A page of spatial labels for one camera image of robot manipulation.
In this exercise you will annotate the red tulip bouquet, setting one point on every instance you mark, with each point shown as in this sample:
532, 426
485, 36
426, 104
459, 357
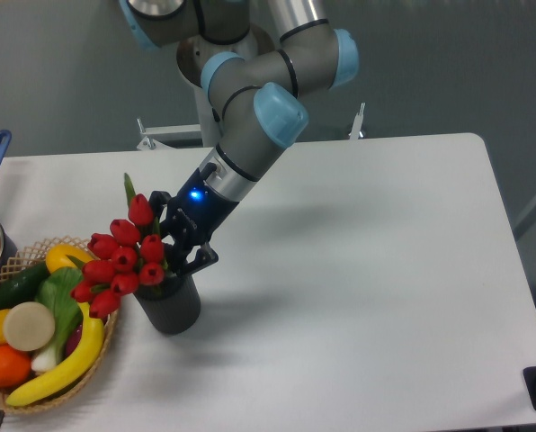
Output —
130, 256

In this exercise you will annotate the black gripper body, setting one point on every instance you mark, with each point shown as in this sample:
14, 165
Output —
193, 215

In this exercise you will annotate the woven wicker basket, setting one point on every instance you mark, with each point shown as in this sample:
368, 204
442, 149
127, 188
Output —
26, 258

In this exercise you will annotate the green bok choy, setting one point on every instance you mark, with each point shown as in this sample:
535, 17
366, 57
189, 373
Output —
55, 294

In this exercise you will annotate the yellow banana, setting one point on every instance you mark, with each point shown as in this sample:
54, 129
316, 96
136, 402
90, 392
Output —
69, 370

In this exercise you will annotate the dark green cucumber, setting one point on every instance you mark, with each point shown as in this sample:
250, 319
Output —
23, 286

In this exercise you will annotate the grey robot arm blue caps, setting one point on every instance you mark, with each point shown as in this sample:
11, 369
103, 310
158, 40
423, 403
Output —
255, 102

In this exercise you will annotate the beige round disc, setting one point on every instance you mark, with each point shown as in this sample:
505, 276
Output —
29, 326

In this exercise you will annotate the yellow lemon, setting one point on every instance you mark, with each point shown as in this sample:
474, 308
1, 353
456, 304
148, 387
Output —
62, 255

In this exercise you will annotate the orange fruit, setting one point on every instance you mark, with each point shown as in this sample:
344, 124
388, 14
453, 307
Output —
15, 367

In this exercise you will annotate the dark grey ribbed vase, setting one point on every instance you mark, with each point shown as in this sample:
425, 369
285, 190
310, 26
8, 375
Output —
173, 306

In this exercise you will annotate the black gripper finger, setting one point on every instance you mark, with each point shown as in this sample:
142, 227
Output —
205, 256
158, 201

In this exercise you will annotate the purple vegetable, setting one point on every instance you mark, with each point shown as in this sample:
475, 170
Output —
73, 341

